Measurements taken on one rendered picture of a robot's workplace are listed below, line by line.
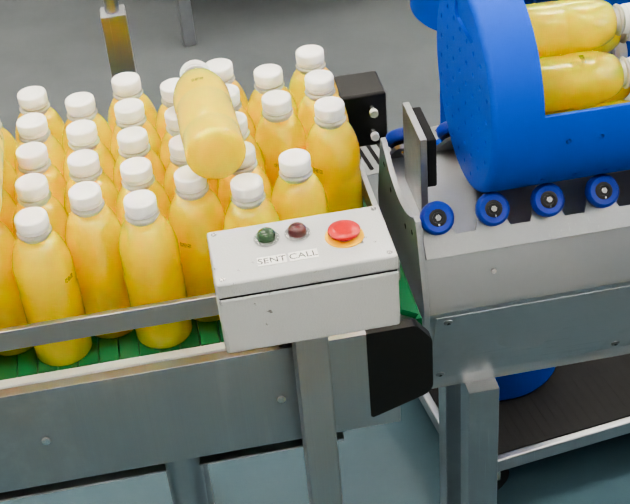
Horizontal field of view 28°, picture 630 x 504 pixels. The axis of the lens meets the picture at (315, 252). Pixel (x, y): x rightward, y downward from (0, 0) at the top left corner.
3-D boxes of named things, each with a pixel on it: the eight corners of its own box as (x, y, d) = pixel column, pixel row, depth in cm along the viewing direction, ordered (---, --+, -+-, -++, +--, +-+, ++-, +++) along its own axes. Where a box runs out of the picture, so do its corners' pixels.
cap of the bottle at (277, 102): (263, 101, 166) (262, 89, 165) (292, 100, 165) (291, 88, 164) (261, 117, 163) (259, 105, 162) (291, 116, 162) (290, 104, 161)
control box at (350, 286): (401, 325, 142) (398, 253, 136) (226, 355, 140) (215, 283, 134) (382, 272, 150) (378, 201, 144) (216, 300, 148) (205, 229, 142)
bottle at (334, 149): (331, 212, 177) (322, 94, 166) (374, 227, 174) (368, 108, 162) (302, 239, 173) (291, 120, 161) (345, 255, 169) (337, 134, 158)
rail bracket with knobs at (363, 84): (391, 157, 188) (389, 97, 181) (344, 165, 187) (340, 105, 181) (377, 123, 195) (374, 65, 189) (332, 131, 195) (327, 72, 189)
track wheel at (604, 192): (616, 169, 165) (611, 170, 167) (584, 178, 165) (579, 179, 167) (625, 202, 165) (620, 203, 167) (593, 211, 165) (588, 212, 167)
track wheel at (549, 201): (561, 178, 165) (557, 179, 167) (529, 187, 164) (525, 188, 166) (570, 211, 165) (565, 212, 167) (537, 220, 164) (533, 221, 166)
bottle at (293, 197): (332, 270, 167) (323, 149, 155) (336, 305, 161) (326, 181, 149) (279, 275, 167) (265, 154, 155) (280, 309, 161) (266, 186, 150)
